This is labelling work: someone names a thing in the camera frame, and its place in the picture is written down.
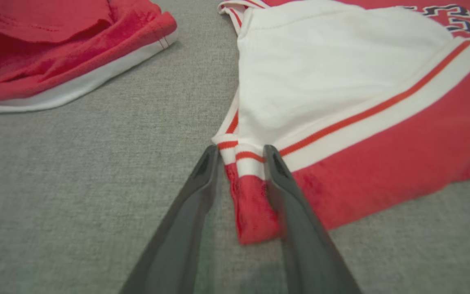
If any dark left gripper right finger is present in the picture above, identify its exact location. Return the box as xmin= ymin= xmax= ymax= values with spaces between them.
xmin=262 ymin=144 xmax=362 ymax=294

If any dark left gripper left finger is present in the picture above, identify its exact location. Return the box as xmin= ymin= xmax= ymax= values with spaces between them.
xmin=119 ymin=144 xmax=221 ymax=294

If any red white striped jersey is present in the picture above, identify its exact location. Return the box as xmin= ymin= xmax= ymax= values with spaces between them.
xmin=212 ymin=0 xmax=470 ymax=245

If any red garment with white hem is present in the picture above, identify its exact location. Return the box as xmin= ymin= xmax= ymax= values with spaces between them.
xmin=0 ymin=0 xmax=178 ymax=116

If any grey fabric upholstered surface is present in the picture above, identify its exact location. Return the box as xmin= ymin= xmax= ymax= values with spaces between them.
xmin=0 ymin=0 xmax=470 ymax=294

